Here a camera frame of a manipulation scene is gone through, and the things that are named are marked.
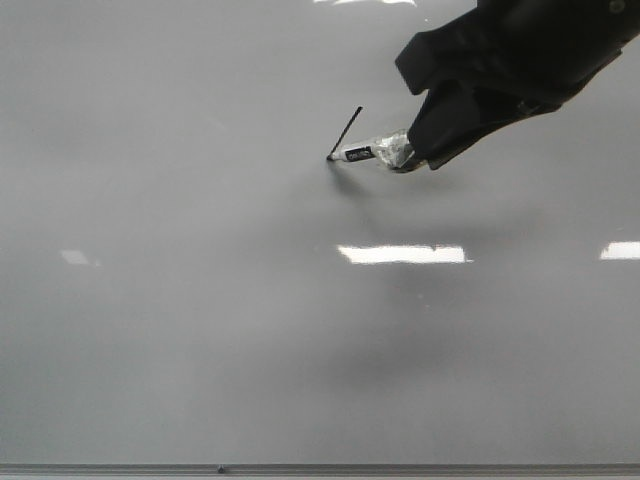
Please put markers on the white whiteboard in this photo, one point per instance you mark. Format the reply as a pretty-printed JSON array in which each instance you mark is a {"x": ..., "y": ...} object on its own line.
[{"x": 185, "y": 278}]

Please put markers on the white black whiteboard marker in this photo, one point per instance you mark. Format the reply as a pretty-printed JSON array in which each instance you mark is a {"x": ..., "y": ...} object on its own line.
[{"x": 392, "y": 150}]

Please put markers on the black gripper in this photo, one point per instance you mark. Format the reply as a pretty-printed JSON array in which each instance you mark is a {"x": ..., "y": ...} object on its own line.
[{"x": 501, "y": 50}]

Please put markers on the grey aluminium whiteboard tray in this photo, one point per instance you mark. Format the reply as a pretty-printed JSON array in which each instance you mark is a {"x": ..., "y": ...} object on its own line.
[{"x": 325, "y": 470}]

